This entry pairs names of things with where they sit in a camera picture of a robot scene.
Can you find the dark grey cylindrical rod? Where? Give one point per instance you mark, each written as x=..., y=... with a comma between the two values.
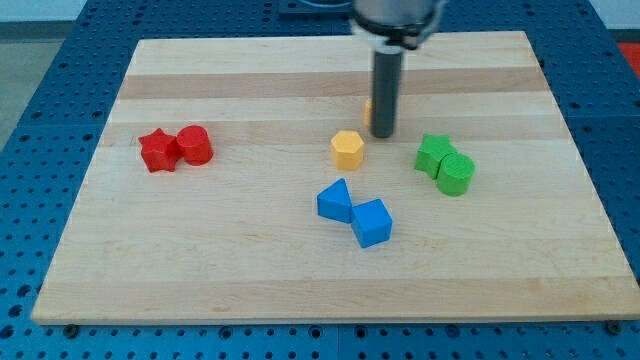
x=386, y=80

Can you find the blue triangle block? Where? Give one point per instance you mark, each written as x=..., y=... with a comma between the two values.
x=334, y=202

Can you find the red star block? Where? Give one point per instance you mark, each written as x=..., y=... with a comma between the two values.
x=159, y=151

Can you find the green cylinder block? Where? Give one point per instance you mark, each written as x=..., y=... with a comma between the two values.
x=455, y=174

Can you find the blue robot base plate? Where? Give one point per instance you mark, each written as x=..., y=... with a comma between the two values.
x=306, y=7

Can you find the yellow hexagon block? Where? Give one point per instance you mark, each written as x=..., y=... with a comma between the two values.
x=347, y=150

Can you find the green star block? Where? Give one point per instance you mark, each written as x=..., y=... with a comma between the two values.
x=431, y=152

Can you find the red cylinder block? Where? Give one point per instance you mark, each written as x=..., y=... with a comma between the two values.
x=195, y=145

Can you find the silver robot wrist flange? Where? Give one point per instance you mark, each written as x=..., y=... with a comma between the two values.
x=396, y=24

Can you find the wooden board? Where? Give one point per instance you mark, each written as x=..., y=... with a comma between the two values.
x=239, y=240

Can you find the yellow block behind rod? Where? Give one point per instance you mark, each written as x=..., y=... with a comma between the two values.
x=367, y=112

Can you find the blue cube block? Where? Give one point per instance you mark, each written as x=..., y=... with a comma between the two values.
x=371, y=223

